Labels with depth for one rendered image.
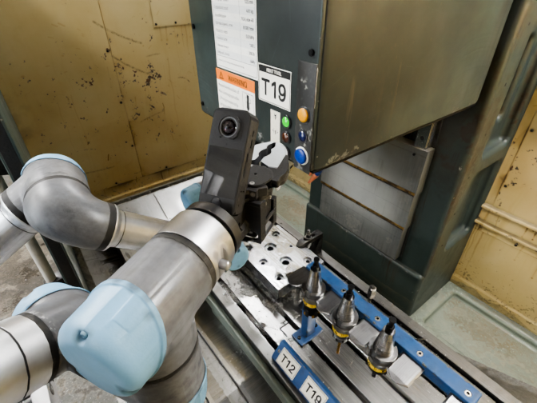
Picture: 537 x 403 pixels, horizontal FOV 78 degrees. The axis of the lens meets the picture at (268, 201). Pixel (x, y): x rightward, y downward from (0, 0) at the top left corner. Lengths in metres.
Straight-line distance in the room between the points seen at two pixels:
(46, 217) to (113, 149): 1.23
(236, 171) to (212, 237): 0.08
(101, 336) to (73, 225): 0.44
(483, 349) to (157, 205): 1.74
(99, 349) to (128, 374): 0.03
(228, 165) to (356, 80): 0.35
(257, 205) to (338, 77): 0.30
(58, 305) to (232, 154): 0.24
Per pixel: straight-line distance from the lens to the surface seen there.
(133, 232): 0.71
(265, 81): 0.68
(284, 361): 1.12
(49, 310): 0.42
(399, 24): 0.70
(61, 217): 0.68
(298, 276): 0.94
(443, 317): 1.83
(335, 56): 0.58
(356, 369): 1.18
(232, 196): 0.35
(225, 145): 0.36
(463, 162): 1.24
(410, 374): 0.83
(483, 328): 1.87
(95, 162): 1.89
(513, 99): 1.49
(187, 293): 0.28
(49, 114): 1.79
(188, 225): 0.31
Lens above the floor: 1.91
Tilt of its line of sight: 35 degrees down
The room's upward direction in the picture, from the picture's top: straight up
